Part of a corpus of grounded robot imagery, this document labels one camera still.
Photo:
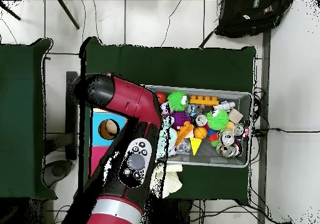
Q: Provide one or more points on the cream knitted cloth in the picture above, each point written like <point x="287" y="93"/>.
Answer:
<point x="175" y="179"/>

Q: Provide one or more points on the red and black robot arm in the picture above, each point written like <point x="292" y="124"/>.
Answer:
<point x="125" y="98"/>

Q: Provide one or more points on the grey stand base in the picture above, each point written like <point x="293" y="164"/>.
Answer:
<point x="58" y="170"/>

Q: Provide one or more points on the green cloth side table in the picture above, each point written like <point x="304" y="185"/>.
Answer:
<point x="20" y="108"/>

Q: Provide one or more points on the black backpack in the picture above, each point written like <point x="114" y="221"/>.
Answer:
<point x="250" y="18"/>

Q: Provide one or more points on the purple spiky ball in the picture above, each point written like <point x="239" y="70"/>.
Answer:
<point x="178" y="119"/>

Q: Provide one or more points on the black rod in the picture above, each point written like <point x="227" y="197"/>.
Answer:
<point x="68" y="15"/>
<point x="10" y="11"/>

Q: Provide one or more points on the mint green cloth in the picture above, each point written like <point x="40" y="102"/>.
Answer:
<point x="170" y="139"/>

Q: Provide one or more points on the wooden box with three holes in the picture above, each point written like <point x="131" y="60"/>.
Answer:
<point x="97" y="134"/>

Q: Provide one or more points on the green spiky ball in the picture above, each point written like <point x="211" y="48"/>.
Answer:
<point x="217" y="121"/>
<point x="176" y="101"/>

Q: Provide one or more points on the black flat panel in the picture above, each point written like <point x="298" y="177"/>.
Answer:
<point x="71" y="124"/>

